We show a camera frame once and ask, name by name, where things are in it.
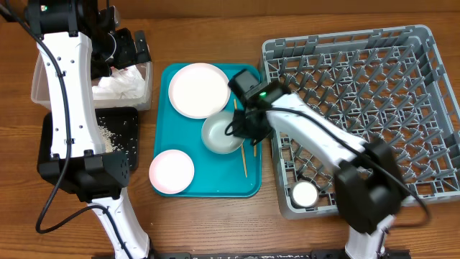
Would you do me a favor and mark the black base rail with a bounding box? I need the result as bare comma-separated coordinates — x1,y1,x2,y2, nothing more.
92,249,411,259

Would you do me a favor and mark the grey bowl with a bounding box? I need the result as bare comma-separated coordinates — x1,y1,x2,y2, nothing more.
201,111,244,154

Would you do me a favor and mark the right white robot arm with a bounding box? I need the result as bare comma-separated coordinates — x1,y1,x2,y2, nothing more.
225,69,428,258

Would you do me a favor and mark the small pink plate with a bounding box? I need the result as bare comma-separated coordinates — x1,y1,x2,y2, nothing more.
149,150,195,195

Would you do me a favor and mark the white cup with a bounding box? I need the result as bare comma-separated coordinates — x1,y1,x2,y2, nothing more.
290,181,319,208

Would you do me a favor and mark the grey dish rack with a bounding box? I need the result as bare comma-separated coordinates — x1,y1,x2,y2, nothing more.
260,25,459,203

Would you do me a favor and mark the left wooden chopstick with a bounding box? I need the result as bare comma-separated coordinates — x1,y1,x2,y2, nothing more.
233,99,248,178

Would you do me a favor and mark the white rice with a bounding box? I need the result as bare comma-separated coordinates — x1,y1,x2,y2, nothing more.
97,115,139,170

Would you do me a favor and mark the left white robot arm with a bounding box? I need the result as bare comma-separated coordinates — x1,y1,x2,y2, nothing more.
17,0,155,258

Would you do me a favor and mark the black tray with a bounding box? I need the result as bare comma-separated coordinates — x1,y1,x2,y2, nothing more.
37,107,139,172

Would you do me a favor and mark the white tissue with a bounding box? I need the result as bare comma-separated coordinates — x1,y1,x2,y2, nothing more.
92,65,146,100

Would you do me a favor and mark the clear plastic waste bin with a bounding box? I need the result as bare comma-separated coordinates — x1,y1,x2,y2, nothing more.
31,57,153,111

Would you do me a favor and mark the large white plate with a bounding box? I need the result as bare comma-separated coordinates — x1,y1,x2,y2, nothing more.
168,63,231,119

